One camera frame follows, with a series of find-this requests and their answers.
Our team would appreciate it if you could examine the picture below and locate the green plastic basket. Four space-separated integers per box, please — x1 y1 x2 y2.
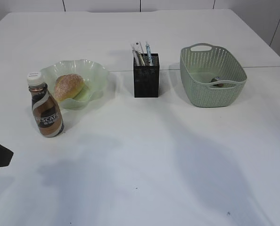
180 43 247 108

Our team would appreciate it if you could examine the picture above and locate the beige pen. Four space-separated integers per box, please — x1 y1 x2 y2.
136 50 146 66

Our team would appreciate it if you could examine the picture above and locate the black mesh pen holder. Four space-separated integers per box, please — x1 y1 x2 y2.
133 53 160 97

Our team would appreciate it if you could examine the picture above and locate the brown paper ball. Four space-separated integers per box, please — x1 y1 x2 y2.
210 76 224 88

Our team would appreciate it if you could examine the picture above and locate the blue grey pen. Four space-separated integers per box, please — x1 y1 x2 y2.
146 41 154 66

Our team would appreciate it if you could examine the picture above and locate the sugared bread roll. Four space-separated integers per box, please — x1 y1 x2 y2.
53 73 85 103

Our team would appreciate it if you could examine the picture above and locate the transparent plastic ruler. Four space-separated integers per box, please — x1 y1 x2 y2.
131 41 143 56

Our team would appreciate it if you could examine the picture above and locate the green wavy glass plate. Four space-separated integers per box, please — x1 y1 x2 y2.
41 59 109 110

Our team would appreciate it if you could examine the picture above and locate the brown Nescafe coffee bottle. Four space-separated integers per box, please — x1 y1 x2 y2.
27 72 64 137

